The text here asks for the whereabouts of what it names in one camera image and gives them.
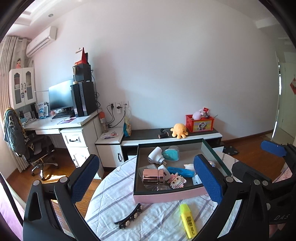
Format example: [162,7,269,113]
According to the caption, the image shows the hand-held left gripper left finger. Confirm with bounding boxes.
[23,153,100,241]

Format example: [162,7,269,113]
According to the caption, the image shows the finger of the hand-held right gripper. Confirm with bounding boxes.
[260,140,296,160]
[231,161,273,186]

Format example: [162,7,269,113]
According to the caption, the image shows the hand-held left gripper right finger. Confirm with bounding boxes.
[193,154,271,241]

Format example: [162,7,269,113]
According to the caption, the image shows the blue plastic case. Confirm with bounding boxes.
[167,166,196,178]

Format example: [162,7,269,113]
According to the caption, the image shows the pink pixel block toy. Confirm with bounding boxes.
[167,174,187,190]

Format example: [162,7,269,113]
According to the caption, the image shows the teal round container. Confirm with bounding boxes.
[161,146,180,161]

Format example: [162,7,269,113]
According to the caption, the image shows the rose gold metallic case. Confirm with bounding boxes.
[143,168,169,183]

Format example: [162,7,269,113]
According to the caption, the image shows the white plug adapter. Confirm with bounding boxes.
[147,146,167,166]

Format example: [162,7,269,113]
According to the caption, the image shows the black floor scale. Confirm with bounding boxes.
[222,145,238,156]

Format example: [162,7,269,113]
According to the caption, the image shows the white nightstand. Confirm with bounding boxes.
[95,131,126,168]

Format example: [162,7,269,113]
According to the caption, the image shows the white desk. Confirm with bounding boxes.
[22,109,104,179]

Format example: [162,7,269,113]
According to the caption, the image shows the yellow highlighter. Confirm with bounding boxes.
[180,203,198,239]

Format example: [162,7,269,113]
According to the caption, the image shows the white door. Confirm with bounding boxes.
[273,50,284,139]

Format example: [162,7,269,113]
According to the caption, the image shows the red toy box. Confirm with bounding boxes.
[186,114,214,133]

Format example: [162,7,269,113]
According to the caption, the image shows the yellow octopus plush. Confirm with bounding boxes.
[170,123,189,139]

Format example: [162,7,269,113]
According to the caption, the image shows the black studded hair clip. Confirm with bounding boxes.
[114,203,142,230]

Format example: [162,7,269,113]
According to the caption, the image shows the orange capped bottle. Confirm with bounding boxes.
[99,111,109,133]

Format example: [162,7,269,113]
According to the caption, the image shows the white striped quilt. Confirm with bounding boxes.
[84,153,245,241]

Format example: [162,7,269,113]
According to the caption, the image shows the blue snack bag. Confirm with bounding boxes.
[122,116,132,137]

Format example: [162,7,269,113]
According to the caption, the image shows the black keyboard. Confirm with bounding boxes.
[52,112,75,119]

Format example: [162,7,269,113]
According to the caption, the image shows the black office chair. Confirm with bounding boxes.
[3,108,59,181]

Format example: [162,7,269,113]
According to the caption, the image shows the black low cabinet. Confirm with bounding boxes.
[121,126,223,160]

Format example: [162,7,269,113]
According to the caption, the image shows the black computer tower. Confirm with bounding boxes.
[70,81,97,117]

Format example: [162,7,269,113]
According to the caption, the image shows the blue white box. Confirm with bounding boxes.
[37,101,49,119]

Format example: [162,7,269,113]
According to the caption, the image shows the black computer monitor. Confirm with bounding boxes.
[48,79,74,114]

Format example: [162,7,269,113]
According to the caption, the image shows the black speaker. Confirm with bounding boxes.
[72,64,92,82]

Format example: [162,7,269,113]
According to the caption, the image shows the red paper bag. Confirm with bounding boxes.
[74,47,89,66]

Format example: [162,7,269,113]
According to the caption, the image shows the beige striped curtain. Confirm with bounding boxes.
[0,36,33,173]

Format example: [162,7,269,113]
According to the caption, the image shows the white air conditioner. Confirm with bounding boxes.
[26,26,57,58]

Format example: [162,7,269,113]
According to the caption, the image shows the black power cables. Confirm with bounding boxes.
[106,104,126,129]

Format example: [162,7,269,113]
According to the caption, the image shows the white wall socket row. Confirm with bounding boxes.
[108,100,130,114]

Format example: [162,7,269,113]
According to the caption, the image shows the white wall cabinet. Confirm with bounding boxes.
[9,67,37,110]

